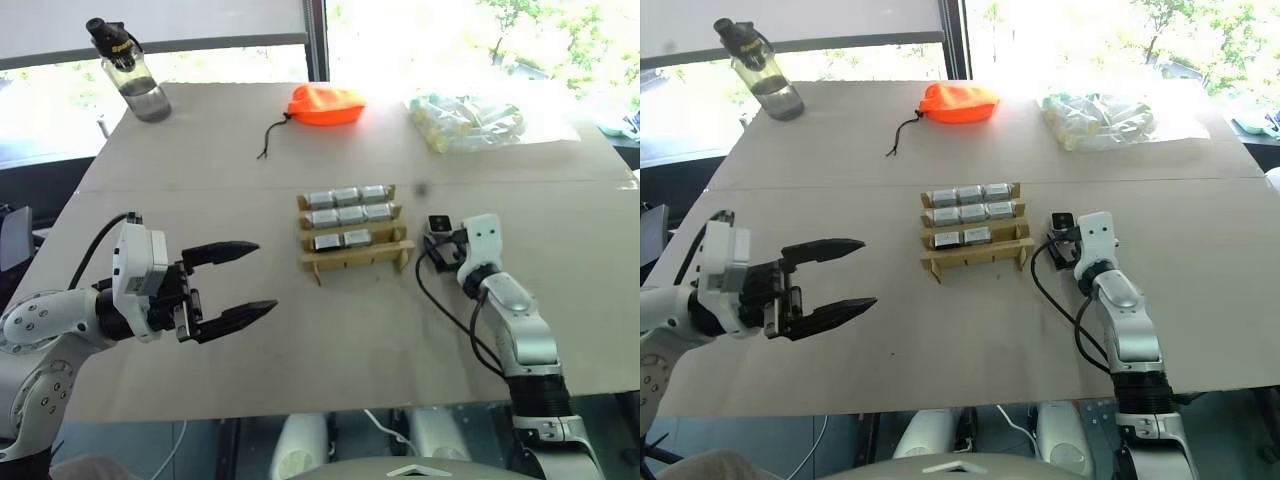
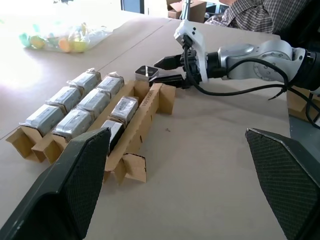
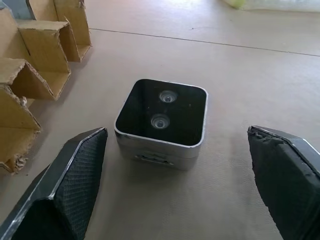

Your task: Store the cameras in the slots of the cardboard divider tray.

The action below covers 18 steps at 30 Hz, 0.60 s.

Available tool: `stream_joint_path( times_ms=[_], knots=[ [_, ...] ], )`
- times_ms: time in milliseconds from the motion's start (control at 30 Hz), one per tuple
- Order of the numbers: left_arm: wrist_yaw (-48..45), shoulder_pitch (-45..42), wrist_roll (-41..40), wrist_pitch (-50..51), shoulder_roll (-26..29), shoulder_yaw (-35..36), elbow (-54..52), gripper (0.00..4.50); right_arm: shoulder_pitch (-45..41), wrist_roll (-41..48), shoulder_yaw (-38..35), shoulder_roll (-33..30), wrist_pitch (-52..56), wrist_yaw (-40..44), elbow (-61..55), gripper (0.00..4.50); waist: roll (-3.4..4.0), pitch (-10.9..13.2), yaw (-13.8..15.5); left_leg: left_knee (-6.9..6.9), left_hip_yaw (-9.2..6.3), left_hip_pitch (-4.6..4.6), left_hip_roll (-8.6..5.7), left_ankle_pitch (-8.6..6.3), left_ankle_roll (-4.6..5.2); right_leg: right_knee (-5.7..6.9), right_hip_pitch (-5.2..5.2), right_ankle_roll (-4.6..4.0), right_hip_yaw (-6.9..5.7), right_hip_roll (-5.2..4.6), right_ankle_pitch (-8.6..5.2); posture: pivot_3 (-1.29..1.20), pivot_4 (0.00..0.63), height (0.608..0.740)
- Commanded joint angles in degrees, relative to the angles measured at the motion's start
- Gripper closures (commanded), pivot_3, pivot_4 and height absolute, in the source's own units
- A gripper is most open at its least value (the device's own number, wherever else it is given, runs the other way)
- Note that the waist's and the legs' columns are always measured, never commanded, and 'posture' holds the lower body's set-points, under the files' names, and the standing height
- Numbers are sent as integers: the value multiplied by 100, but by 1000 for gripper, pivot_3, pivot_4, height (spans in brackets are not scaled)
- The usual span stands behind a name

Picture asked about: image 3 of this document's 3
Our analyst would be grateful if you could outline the brown cardboard divider tray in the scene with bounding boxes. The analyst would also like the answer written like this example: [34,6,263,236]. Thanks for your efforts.
[0,0,93,174]

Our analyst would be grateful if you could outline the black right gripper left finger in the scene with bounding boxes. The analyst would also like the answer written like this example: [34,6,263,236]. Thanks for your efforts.
[0,126,109,240]

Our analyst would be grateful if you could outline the silver square dual-lens camera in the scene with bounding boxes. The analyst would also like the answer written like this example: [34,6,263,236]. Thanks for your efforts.
[113,78,209,172]

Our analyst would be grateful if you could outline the clear plastic bag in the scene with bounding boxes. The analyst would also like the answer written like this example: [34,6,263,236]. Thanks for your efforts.
[220,0,320,13]

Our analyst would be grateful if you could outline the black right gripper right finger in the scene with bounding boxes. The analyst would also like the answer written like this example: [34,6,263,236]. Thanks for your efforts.
[246,125,320,240]

